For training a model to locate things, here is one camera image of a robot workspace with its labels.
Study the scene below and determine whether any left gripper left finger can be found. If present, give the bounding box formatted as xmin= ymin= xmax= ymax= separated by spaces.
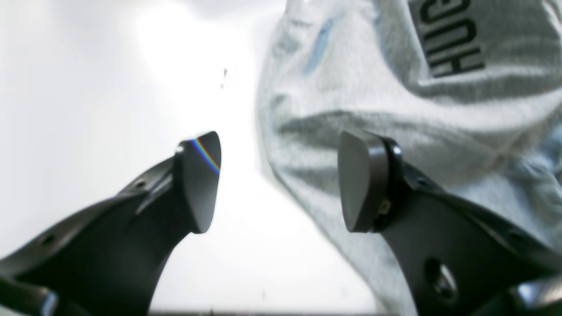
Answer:
xmin=0 ymin=132 xmax=221 ymax=316

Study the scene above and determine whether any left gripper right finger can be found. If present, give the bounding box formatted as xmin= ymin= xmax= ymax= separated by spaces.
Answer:
xmin=339 ymin=130 xmax=562 ymax=316

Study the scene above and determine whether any light grey printed T-shirt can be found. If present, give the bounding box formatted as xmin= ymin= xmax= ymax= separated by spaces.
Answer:
xmin=257 ymin=0 xmax=562 ymax=316

